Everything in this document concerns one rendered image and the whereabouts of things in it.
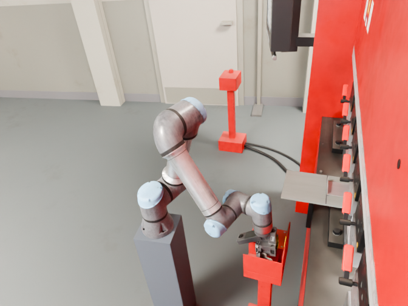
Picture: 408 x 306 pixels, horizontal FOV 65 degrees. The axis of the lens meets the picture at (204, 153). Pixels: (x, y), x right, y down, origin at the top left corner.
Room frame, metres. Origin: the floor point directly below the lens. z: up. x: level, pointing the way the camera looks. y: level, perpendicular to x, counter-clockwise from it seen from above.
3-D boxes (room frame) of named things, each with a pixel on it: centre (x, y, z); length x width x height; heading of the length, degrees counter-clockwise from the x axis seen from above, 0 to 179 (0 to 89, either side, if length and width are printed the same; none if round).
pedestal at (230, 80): (2.82, -0.31, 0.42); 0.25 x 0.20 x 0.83; 68
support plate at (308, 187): (0.98, -0.45, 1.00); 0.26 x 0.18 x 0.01; 68
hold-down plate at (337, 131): (1.51, -0.76, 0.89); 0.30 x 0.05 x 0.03; 158
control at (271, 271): (0.90, -0.23, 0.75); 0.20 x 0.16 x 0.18; 157
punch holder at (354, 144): (0.95, -0.59, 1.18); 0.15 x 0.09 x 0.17; 158
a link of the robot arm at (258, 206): (0.86, -0.19, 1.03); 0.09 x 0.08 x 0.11; 49
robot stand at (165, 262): (1.07, 0.25, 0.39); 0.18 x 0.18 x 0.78; 73
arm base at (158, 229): (1.07, 0.25, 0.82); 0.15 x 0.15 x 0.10
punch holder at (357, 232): (0.58, -0.44, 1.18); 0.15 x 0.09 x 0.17; 158
